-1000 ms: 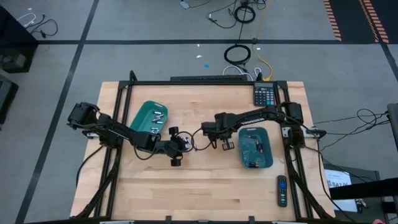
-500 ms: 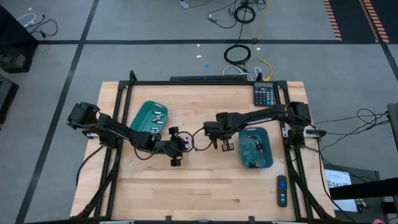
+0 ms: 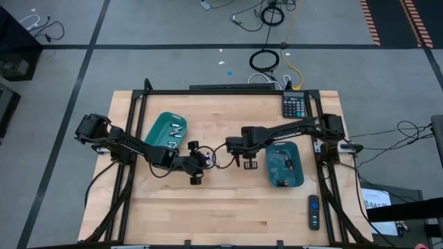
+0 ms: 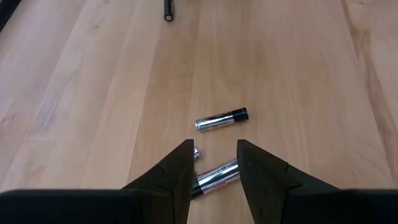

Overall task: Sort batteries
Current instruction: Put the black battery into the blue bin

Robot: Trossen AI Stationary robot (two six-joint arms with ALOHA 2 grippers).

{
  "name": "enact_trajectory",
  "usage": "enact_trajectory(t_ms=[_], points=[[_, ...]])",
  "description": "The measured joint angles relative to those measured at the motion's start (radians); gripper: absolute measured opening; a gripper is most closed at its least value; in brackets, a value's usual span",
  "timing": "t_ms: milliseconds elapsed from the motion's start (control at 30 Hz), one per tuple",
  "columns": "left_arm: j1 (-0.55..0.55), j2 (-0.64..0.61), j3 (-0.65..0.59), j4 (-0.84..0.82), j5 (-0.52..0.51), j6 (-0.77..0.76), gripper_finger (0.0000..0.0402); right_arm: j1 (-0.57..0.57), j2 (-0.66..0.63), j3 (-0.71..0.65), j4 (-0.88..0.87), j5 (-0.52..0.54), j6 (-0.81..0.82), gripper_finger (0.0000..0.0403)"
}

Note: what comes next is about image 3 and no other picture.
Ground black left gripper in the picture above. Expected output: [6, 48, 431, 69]
[178, 140, 216, 185]

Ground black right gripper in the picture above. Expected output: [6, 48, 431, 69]
[226, 136, 259, 155]

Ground teal plastic bin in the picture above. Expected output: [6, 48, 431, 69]
[264, 140, 305, 189]
[144, 111, 188, 150]

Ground black power strip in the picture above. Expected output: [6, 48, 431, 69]
[189, 83, 276, 91]

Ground black desktop calculator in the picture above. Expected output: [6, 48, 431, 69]
[281, 91, 307, 120]

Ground black remote control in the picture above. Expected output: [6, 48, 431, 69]
[308, 194, 320, 231]

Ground white paper sheet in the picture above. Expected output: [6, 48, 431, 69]
[360, 188, 399, 237]

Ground black cart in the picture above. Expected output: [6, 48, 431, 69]
[359, 183, 443, 249]

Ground black equipment case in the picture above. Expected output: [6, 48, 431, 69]
[0, 82, 21, 139]

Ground black cabinet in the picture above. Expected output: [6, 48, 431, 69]
[0, 6, 43, 82]

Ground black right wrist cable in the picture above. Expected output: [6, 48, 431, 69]
[213, 142, 241, 170]

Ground black aluminium table frame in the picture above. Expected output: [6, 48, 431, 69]
[81, 77, 374, 247]

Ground thick white cable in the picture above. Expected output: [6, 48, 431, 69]
[247, 71, 282, 91]

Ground large black cable coil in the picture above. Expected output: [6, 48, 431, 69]
[248, 49, 280, 73]

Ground yellow floor cable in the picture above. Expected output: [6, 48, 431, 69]
[279, 0, 305, 91]

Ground black left arm base cable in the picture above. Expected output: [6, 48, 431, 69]
[84, 160, 118, 208]

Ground black cable with plug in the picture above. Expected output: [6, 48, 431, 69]
[230, 0, 266, 33]

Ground small black cable coil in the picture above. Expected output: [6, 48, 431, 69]
[260, 5, 285, 27]

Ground black floor cable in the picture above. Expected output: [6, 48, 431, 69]
[27, 15, 66, 43]

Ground black right arm base cables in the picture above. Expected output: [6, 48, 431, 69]
[347, 119, 437, 170]

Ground grey post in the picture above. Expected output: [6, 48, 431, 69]
[431, 113, 443, 170]

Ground white floor cable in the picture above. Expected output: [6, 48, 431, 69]
[19, 14, 41, 31]

